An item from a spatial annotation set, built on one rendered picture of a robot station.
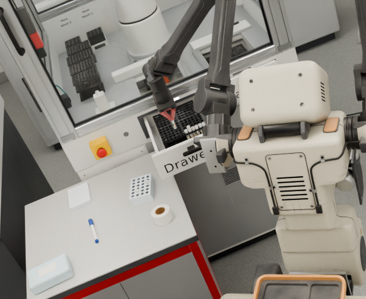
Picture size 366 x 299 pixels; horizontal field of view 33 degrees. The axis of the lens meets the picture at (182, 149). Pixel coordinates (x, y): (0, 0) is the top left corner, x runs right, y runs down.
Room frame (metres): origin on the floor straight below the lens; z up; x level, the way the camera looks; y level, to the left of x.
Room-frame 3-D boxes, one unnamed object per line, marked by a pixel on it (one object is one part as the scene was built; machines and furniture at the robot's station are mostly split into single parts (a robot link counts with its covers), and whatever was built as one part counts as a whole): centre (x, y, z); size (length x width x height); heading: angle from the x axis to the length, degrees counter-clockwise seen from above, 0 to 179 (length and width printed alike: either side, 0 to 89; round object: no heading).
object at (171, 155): (1.88, -0.03, 0.87); 0.29 x 0.02 x 0.11; 91
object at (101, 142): (2.15, 0.30, 0.88); 0.07 x 0.05 x 0.07; 91
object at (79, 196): (2.05, 0.45, 0.77); 0.13 x 0.09 x 0.02; 1
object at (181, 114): (2.08, -0.03, 0.87); 0.22 x 0.18 x 0.06; 1
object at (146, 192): (1.91, 0.20, 0.78); 0.12 x 0.08 x 0.04; 168
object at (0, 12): (2.15, 0.40, 1.45); 0.05 x 0.03 x 0.19; 1
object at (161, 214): (1.72, 0.16, 0.78); 0.07 x 0.07 x 0.04
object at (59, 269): (1.65, 0.59, 0.78); 0.15 x 0.10 x 0.04; 96
